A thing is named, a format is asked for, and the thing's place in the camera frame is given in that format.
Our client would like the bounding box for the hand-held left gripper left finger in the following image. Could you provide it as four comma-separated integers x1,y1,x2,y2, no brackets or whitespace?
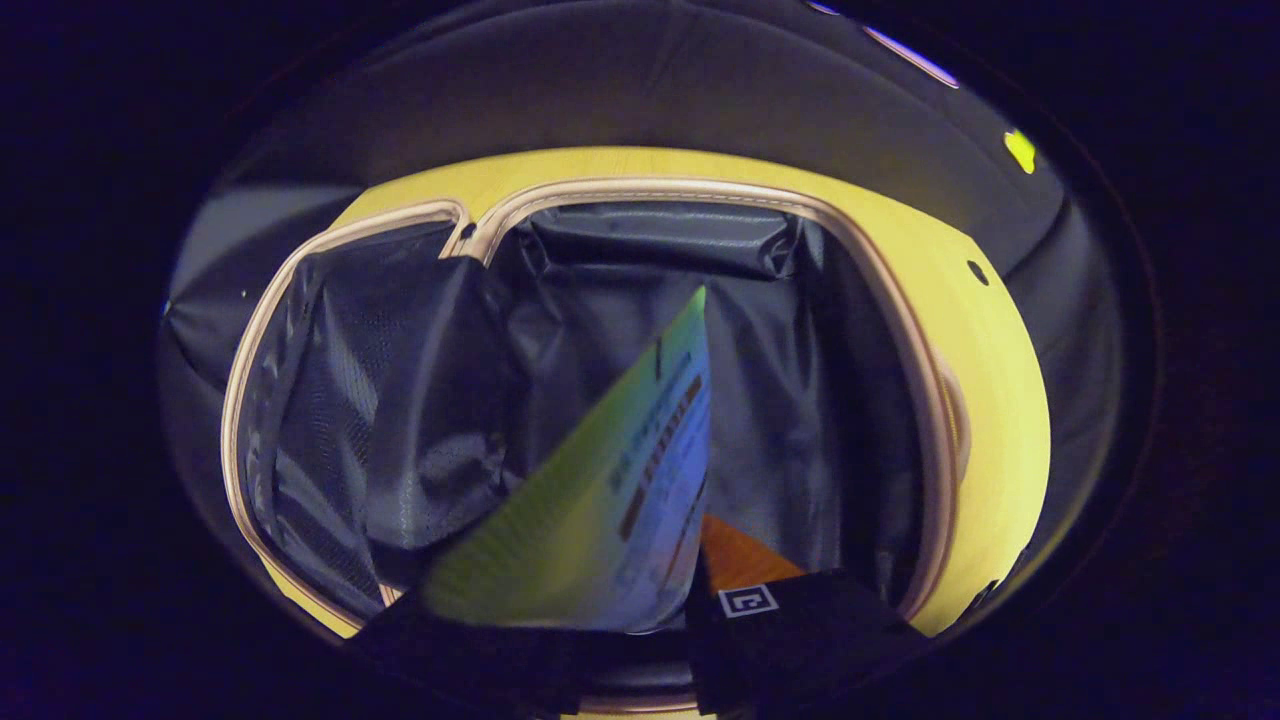
345,590,602,716

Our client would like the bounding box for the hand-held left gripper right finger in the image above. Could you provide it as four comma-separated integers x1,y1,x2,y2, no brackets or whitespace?
685,515,932,717

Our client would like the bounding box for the white green skin care box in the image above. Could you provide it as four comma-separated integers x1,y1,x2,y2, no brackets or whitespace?
420,285,714,634

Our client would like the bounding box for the pink suitcase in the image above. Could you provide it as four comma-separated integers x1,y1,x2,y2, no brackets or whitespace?
220,177,973,716

